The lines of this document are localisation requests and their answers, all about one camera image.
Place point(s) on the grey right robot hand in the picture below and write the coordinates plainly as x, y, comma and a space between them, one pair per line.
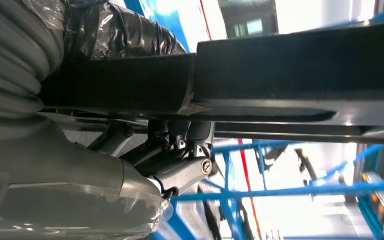
62, 172

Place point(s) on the blue metal shelf rack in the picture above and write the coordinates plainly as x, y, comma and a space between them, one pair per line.
278, 191

